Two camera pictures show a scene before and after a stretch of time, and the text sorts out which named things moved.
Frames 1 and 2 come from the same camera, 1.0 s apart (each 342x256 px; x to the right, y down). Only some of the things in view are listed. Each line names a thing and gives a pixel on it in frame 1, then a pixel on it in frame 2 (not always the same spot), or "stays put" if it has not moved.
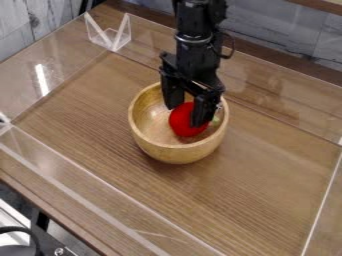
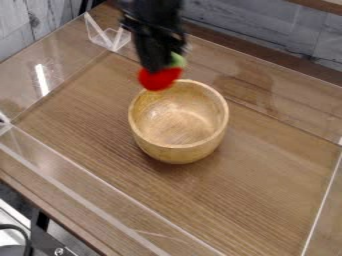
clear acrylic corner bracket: [108, 38] stays put
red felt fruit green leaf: [179, 121] to [161, 79]
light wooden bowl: [152, 135] stays put
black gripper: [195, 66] to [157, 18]
